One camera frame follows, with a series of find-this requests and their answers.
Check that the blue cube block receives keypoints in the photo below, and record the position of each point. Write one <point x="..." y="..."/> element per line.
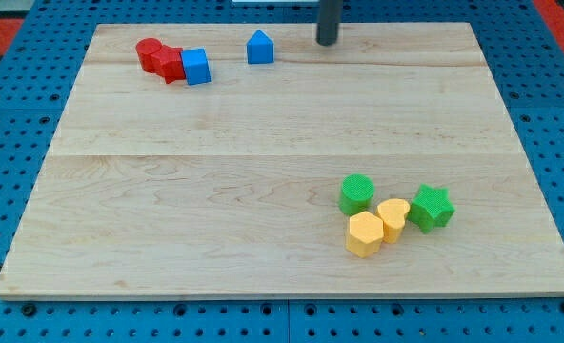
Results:
<point x="196" y="66"/>

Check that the yellow hexagon block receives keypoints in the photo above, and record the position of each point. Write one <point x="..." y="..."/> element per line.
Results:
<point x="364" y="234"/>

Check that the green star block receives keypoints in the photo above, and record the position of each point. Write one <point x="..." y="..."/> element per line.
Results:
<point x="431" y="208"/>

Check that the red cylinder block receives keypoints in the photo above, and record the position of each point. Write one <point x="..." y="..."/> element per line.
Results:
<point x="145" y="49"/>

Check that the light wooden board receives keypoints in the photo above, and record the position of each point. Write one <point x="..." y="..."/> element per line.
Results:
<point x="229" y="189"/>

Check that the blue triangular prism block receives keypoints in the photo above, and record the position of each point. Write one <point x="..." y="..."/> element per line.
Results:
<point x="260" y="48"/>

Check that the yellow heart block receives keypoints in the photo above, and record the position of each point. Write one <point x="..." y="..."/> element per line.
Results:
<point x="393" y="212"/>

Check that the green cylinder block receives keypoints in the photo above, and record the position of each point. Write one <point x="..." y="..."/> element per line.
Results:
<point x="356" y="193"/>

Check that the red star block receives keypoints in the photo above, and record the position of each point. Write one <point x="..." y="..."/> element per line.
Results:
<point x="168" y="63"/>

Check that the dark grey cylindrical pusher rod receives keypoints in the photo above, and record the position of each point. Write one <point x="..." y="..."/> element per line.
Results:
<point x="328" y="20"/>

